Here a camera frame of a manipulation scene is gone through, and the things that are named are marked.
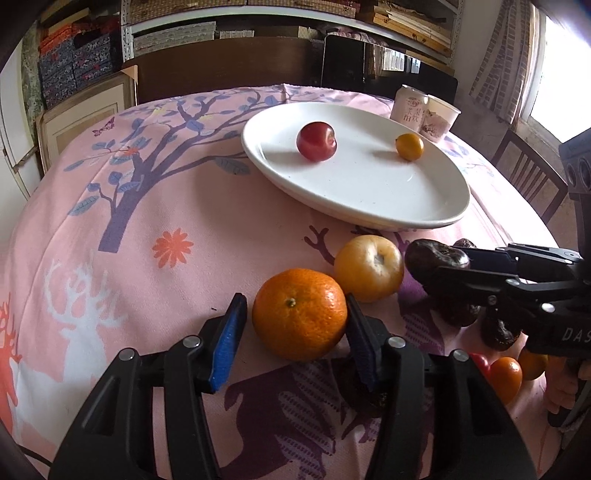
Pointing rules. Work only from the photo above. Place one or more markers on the wooden chair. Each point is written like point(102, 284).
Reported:
point(526, 170)

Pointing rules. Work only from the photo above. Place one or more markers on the stack of blue floral boxes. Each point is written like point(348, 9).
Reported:
point(78, 64)

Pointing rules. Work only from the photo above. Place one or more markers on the glossy black cabinet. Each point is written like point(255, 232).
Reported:
point(346, 64)

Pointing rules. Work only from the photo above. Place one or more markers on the white metal shelf rack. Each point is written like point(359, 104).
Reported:
point(128, 41)

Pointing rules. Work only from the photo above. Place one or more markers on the dark wooden cabinet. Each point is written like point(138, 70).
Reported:
point(207, 69)

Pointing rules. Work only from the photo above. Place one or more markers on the bright window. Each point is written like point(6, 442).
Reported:
point(563, 78)

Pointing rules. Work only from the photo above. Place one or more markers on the stack of wooden boxes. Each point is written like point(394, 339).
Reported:
point(415, 23)

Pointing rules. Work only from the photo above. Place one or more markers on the white framed window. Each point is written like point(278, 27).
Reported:
point(14, 138)

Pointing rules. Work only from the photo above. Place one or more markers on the dark water chestnut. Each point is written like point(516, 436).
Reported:
point(498, 334)
point(457, 314)
point(464, 243)
point(431, 256)

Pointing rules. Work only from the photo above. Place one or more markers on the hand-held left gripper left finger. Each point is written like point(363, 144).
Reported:
point(228, 341)

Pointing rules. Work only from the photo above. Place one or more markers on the green marbled panel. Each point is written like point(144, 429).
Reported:
point(32, 74)

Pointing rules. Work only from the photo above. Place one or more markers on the pink folded cloth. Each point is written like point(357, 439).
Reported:
point(351, 36)

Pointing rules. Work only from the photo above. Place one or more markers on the large mandarin orange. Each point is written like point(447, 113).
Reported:
point(299, 318)

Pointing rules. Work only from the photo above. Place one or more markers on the white paper cup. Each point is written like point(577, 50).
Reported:
point(438, 122)

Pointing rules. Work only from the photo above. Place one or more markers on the stack of grey patterned boxes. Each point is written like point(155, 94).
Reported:
point(175, 37)

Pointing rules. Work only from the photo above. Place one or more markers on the person's right hand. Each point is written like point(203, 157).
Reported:
point(561, 387)

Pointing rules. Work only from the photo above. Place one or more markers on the checked curtain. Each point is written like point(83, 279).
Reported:
point(503, 60)

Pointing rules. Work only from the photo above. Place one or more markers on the small yellow-orange kumquat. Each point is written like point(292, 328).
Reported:
point(410, 146)

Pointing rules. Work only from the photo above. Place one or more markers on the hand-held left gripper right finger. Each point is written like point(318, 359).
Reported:
point(362, 350)

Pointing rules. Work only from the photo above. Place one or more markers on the wooden picture frame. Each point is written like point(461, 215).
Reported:
point(69, 120)

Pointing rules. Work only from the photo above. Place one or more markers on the small orange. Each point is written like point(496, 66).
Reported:
point(531, 367)
point(505, 378)

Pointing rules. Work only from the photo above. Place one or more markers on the pink printed tablecloth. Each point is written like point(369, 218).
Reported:
point(138, 277)

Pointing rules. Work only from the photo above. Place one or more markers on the white oval plate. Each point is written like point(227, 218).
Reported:
point(369, 184)

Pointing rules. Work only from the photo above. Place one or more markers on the white drink can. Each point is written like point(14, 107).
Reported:
point(406, 108)

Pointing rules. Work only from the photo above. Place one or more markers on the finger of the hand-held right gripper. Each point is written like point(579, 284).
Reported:
point(531, 256)
point(461, 279)

